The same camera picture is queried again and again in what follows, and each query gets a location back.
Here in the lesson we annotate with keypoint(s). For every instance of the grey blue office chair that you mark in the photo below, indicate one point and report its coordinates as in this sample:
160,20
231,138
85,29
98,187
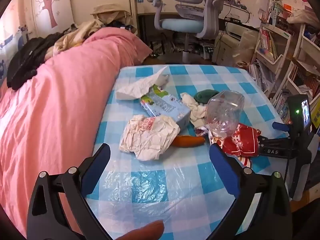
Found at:
185,25

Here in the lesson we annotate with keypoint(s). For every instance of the khaki jacket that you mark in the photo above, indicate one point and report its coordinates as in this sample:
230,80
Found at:
110,11

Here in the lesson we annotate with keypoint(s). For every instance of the blue checked plastic tablecloth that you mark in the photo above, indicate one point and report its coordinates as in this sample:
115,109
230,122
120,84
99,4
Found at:
175,180

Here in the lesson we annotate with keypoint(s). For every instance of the blue milk carton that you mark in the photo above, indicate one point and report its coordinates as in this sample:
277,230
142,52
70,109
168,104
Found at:
165,107

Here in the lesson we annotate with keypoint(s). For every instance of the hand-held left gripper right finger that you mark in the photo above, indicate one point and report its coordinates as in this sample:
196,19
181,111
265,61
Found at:
222,170

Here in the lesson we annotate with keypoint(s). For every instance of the white book rack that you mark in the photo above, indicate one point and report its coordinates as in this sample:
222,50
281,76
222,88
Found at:
270,60

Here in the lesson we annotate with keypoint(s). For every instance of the dark green cloth ball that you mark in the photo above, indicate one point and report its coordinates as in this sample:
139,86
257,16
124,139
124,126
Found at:
203,96

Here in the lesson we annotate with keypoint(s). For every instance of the white drawer cabinet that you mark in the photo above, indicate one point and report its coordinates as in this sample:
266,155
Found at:
222,50

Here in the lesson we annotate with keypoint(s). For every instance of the white tissue wad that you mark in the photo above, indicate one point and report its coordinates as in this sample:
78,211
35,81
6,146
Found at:
196,110

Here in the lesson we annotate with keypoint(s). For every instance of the white tissue paper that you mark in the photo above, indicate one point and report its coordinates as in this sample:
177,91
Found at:
140,86

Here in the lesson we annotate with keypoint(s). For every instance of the pink blanket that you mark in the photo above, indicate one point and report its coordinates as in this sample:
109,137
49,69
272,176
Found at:
62,92

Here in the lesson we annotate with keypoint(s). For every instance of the white red-print paper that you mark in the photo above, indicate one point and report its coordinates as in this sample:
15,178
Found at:
147,140

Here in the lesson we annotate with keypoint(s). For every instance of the clear plastic bag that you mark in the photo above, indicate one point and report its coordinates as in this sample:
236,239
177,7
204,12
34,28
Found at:
246,47

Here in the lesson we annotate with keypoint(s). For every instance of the black clothes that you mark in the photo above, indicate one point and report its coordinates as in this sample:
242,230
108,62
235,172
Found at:
27,60

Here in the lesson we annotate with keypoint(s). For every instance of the wardrobe with tree decal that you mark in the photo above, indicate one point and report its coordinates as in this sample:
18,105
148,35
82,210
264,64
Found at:
50,5

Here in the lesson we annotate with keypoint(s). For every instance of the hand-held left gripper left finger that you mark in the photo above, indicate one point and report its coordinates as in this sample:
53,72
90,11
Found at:
96,170

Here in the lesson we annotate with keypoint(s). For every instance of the person's left hand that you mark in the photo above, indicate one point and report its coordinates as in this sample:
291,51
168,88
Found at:
145,231

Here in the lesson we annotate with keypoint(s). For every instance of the whale print curtain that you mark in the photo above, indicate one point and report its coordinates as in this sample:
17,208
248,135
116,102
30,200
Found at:
15,42

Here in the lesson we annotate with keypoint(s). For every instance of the clear plastic bottle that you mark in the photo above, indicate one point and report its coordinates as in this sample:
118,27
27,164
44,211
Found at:
222,112

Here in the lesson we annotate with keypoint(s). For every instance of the row of books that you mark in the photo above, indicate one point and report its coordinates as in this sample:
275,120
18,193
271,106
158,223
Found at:
267,42

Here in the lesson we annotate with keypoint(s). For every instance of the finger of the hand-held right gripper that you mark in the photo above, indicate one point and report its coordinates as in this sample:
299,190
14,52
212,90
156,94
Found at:
278,126
275,147

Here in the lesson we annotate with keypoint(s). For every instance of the cream cloth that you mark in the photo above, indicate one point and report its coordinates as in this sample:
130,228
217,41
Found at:
301,16

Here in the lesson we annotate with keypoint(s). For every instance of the orange peel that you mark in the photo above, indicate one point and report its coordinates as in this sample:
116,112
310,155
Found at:
187,141

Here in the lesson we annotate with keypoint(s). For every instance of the red snack wrapper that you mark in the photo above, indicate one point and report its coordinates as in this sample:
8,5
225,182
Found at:
240,142

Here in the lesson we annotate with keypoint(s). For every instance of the beige clothes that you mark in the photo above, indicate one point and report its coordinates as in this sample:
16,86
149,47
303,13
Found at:
80,33

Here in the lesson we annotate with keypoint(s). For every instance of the white printer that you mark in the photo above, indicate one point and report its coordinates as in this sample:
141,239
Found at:
237,30

